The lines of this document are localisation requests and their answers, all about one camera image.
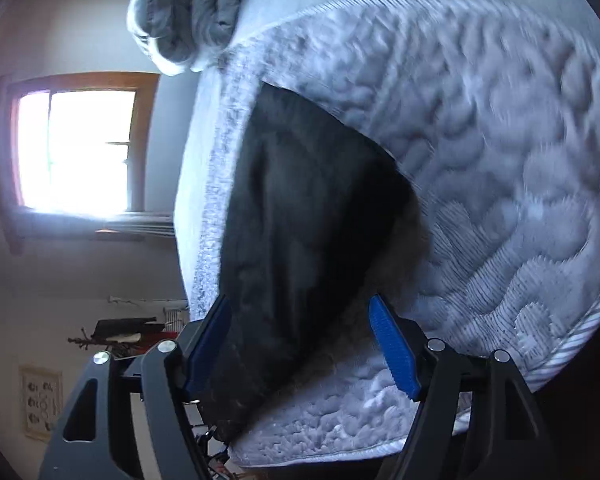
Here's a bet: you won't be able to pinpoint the black pants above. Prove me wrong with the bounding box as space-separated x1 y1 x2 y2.
199 84 418 443

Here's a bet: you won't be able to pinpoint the black garment on rack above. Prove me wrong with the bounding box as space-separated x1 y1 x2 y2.
92 316 166 344

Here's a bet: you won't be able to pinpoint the wooden coat rack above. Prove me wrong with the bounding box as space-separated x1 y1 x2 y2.
66 326 146 361

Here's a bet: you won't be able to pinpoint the striped cloth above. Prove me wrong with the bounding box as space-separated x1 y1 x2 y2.
163 308 189 334

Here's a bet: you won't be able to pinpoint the grey curtain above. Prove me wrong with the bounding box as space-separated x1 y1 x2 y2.
96 211 175 237

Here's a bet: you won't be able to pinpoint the wooden framed window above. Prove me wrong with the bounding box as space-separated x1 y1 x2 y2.
0 72 160 255

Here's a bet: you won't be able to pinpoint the quilted grey-white mattress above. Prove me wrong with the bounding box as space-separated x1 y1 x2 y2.
172 0 600 468

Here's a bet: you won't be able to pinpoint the grey crumpled blanket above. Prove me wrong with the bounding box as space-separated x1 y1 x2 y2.
126 0 242 76

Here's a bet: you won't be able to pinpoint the framed wall picture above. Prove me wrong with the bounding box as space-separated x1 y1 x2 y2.
19 365 64 442

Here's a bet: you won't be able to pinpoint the white wall rail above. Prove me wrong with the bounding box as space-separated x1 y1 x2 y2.
107 296 188 310

